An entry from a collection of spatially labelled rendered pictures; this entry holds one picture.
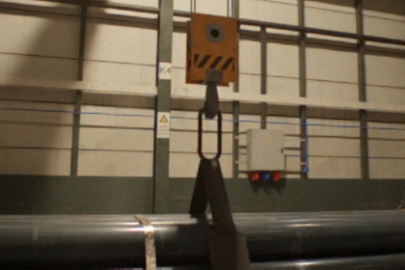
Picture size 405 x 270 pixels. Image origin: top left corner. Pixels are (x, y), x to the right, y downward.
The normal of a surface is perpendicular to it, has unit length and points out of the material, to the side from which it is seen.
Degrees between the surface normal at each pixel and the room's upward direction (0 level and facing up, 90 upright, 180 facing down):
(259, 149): 90
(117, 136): 90
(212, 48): 90
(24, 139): 90
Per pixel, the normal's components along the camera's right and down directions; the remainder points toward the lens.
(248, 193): 0.29, -0.12
